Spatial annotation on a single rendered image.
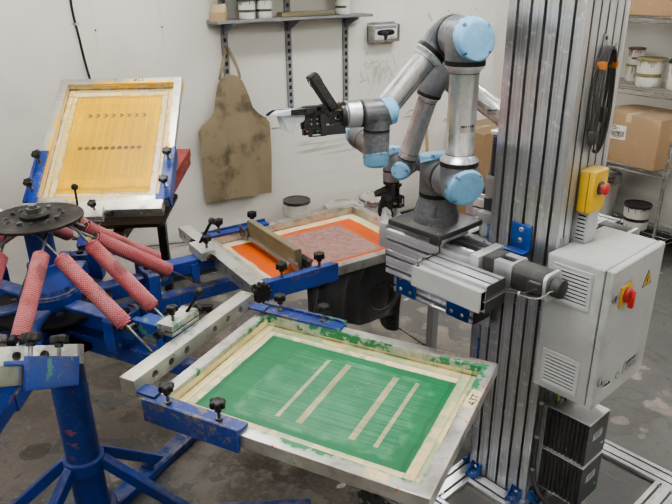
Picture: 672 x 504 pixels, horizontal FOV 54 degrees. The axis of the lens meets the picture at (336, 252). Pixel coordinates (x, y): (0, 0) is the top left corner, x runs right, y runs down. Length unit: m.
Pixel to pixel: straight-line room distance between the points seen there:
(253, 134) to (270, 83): 0.38
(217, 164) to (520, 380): 2.87
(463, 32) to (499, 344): 1.08
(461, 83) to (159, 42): 2.81
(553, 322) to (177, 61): 3.10
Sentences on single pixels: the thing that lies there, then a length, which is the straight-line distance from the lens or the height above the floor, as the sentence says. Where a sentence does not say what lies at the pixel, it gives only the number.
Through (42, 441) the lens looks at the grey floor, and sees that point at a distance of 3.51.
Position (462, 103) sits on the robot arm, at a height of 1.67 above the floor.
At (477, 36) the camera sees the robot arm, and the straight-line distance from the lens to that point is 1.91.
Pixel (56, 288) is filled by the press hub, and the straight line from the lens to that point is 2.33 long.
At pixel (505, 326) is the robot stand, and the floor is 0.90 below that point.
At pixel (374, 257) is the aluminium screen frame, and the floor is 0.99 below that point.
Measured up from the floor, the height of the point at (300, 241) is 0.96.
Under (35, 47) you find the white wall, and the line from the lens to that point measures 4.27.
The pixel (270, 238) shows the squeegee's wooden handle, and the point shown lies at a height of 1.04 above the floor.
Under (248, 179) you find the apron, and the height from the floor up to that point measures 0.67.
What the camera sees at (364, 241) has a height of 0.96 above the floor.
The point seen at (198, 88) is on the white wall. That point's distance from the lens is 4.56.
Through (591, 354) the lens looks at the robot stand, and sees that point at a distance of 2.14.
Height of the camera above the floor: 2.02
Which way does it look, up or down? 23 degrees down
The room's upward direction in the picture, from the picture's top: 1 degrees counter-clockwise
